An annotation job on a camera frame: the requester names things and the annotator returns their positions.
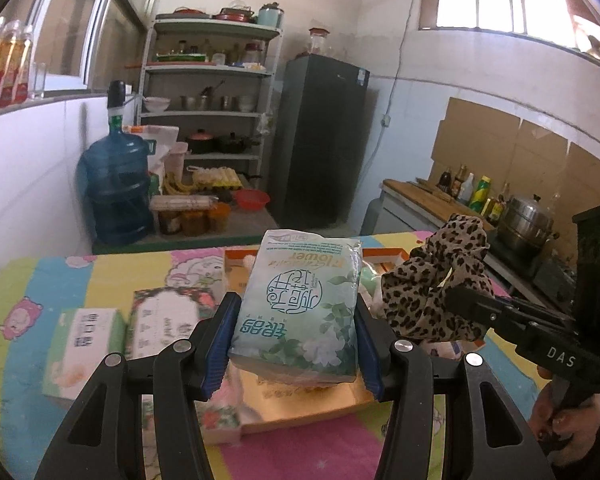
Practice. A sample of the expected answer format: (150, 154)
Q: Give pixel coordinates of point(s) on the leopard print scrunchie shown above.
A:
(430, 280)

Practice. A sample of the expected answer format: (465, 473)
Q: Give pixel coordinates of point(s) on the person's right hand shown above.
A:
(565, 430)

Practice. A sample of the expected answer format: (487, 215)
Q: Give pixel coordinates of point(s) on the steel cup with utensils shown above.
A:
(197, 103)

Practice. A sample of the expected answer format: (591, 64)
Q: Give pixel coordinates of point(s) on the mint green plush item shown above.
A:
(370, 280)

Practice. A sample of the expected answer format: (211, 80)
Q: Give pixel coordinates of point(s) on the green yellow bottle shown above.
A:
(481, 196)

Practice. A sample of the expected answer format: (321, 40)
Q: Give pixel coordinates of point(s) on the grey gas cylinder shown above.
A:
(373, 217)

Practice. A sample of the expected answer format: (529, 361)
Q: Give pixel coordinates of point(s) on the blue water jug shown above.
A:
(115, 185)

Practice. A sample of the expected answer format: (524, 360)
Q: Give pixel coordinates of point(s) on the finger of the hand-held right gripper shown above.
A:
(545, 312)
(490, 312)

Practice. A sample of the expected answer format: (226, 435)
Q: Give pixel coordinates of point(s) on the green tray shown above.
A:
(180, 57)

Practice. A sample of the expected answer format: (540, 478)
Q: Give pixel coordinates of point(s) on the teal canister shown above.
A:
(271, 17)

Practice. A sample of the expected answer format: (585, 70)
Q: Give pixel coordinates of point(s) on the wrapped stick bundle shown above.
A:
(182, 203)

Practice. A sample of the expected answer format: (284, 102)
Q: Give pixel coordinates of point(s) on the orange gift box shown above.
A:
(300, 405)

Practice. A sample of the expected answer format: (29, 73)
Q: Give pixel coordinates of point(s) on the green white tissue pack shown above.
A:
(295, 310)

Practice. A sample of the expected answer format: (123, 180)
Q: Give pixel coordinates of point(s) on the black cooking pot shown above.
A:
(236, 144)

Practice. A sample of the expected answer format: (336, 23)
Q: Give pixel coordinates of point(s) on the dark sauce bottle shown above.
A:
(445, 184)
(459, 182)

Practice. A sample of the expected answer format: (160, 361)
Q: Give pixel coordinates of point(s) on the amber oil bottle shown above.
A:
(496, 211)

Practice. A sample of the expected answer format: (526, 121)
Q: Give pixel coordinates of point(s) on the pink plastic cup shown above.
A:
(176, 162)

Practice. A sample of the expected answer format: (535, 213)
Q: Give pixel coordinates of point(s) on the cardboard wall sheet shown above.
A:
(540, 160)
(475, 140)
(592, 180)

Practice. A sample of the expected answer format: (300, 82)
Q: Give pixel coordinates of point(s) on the high barred window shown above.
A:
(495, 0)

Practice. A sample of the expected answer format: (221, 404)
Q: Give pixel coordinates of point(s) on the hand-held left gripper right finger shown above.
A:
(370, 360)

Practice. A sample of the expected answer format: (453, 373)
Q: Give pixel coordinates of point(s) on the white plastic bottle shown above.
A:
(468, 191)

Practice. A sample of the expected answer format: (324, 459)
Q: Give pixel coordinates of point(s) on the small steel cup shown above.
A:
(228, 103)

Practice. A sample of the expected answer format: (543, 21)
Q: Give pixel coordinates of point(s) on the dark refrigerator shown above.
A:
(320, 140)

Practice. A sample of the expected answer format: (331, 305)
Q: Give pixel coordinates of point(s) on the green white carton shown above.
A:
(80, 350)

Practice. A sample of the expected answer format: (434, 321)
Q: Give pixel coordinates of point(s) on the red pan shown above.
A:
(191, 12)

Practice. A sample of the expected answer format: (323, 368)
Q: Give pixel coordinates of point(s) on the white sliding window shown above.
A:
(55, 25)

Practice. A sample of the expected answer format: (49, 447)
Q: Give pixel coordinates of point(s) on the clear drinking glass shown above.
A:
(38, 82)

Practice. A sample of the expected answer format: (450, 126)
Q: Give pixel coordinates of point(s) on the black white water pump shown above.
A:
(116, 97)

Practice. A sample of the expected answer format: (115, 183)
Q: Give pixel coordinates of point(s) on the white bowl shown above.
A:
(247, 104)
(156, 105)

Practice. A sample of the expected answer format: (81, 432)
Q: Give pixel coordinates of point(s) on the metal shelf rack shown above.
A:
(205, 27)

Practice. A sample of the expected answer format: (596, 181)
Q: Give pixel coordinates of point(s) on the banana bunch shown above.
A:
(177, 186)

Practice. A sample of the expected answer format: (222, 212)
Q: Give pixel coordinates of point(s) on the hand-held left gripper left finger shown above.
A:
(220, 347)

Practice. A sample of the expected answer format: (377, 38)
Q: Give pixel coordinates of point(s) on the gas stove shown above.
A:
(540, 272)

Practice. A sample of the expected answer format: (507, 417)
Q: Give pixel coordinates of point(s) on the floral tissue pack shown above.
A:
(170, 315)

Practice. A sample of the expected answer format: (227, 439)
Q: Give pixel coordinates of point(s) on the stainless steel steamer pot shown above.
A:
(527, 225)

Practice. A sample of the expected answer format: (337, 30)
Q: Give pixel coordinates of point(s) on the white sack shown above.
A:
(155, 142)

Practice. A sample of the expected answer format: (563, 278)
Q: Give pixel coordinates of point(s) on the red plastic basket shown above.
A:
(250, 200)

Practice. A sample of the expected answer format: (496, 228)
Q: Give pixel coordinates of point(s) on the red lid glass jar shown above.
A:
(318, 42)

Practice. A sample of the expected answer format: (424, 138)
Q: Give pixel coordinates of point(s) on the red pot with glass lid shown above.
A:
(236, 12)

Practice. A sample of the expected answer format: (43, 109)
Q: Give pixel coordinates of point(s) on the red lid cooking pot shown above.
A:
(201, 142)

